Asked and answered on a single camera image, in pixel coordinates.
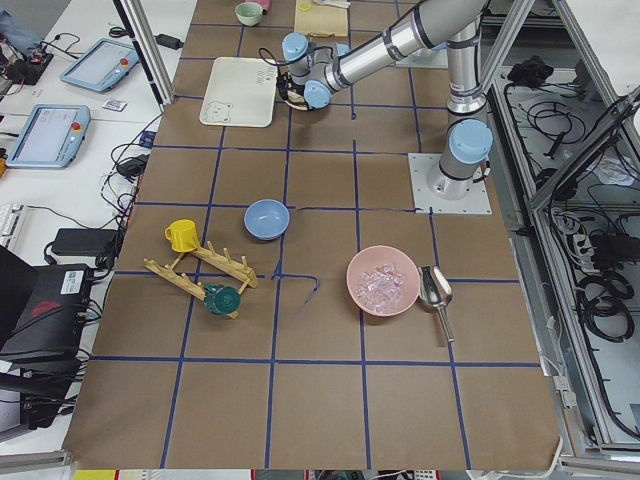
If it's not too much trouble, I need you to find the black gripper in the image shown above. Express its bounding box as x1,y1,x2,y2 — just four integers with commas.
277,72,296,103

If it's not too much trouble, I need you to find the cream round plate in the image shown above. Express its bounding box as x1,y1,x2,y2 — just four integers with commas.
282,95,311,111

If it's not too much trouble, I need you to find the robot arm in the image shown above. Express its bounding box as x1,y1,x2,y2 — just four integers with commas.
276,0,493,201

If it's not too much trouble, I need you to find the cream bear tray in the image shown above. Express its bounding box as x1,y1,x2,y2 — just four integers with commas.
199,57,278,128

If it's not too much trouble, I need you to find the wooden cutting board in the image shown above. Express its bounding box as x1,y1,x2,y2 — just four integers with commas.
294,0,349,37

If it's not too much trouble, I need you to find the green bowl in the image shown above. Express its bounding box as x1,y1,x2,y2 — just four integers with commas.
235,1,263,27

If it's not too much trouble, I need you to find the pink cloth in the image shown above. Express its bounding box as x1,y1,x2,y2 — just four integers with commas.
255,0,272,12

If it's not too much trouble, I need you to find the white plastic fork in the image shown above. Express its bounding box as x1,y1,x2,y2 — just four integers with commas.
314,0,351,9

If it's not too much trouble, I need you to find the blue bowl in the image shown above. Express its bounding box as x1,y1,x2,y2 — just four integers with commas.
244,199,290,241

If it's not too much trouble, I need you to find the teach pendant far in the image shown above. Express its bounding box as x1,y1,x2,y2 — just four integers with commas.
60,38,139,92

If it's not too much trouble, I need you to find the teach pendant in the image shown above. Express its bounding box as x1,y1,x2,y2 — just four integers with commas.
6,104,91,169
60,38,139,92

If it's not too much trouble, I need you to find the yellow cup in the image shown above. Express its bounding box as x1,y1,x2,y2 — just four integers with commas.
164,219,201,253

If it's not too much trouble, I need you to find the wooden dish rack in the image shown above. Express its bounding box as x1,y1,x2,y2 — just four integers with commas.
143,239,260,320

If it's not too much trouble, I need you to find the pink bowl with ice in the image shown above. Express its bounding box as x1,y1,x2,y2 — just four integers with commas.
346,245,421,317

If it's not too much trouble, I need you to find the dark green cup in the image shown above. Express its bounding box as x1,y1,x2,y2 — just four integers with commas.
203,284,241,315

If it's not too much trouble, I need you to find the teach pendant near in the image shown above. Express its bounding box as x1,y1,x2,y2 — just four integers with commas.
6,104,91,169

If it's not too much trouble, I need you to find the black power adapter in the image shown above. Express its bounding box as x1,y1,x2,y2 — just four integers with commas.
43,228,117,270

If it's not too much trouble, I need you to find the metal scoop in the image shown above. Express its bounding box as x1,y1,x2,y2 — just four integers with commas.
419,265,455,343

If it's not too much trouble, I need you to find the black computer box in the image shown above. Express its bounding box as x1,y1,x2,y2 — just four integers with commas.
1,248,93,364

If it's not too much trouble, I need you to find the aluminium frame post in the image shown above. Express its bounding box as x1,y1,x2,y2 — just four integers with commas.
113,0,175,108

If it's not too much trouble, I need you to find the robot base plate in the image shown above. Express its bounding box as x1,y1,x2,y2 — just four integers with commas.
408,153,492,215

